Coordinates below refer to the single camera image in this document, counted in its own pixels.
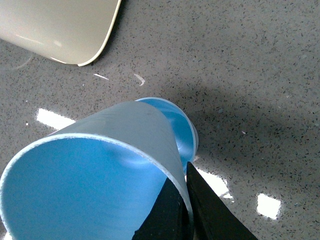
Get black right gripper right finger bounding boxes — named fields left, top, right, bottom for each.
left=186, top=162, right=257, bottom=240

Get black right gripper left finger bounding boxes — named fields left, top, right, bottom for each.
left=132, top=179, right=193, bottom=240

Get cream white toaster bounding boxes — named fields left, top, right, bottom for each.
left=0, top=0, right=121, bottom=67

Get blue cup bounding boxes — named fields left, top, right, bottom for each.
left=0, top=100, right=193, bottom=240
left=137, top=97, right=199, bottom=165

